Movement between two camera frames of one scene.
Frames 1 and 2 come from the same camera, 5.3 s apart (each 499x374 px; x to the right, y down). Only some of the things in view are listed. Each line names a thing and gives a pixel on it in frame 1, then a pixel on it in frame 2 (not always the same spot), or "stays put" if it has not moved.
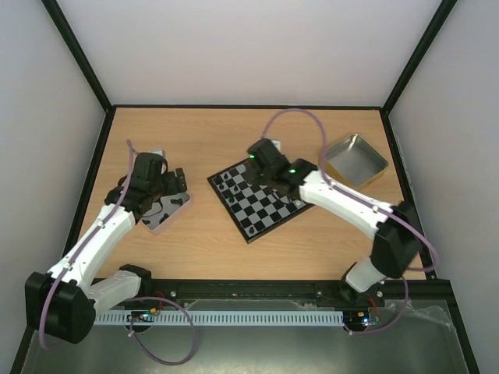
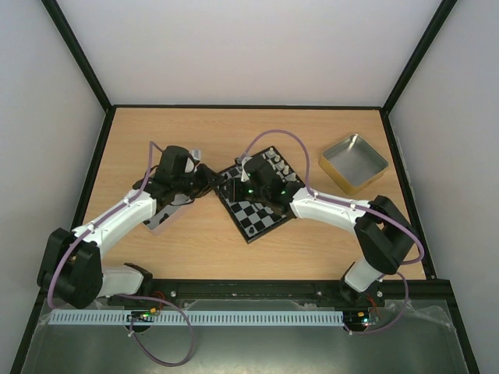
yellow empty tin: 352,162 stays put
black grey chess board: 256,210 stays put
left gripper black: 172,188 to 207,180
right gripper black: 253,167 to 240,187
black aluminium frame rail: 288,289 stays put
